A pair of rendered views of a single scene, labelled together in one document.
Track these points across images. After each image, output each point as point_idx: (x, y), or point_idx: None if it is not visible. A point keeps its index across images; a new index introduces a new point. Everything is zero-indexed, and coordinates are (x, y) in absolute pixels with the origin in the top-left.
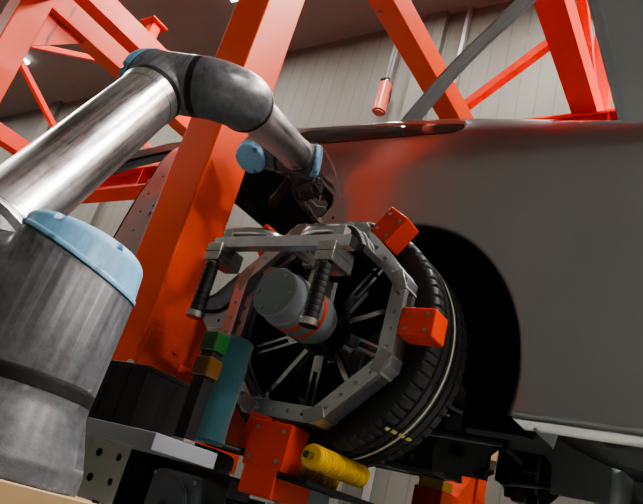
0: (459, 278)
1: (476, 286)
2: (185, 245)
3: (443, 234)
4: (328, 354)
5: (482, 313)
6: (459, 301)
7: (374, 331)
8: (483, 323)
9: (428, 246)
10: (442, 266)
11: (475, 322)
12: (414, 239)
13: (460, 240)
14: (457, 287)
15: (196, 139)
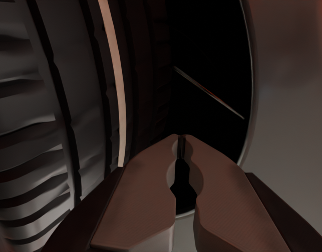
0: (224, 134)
1: (207, 141)
2: None
3: (194, 199)
4: None
5: (181, 132)
6: (201, 122)
7: (217, 14)
8: (173, 128)
9: (233, 156)
10: (244, 130)
11: (177, 123)
12: (234, 161)
13: (176, 204)
14: (216, 127)
15: None
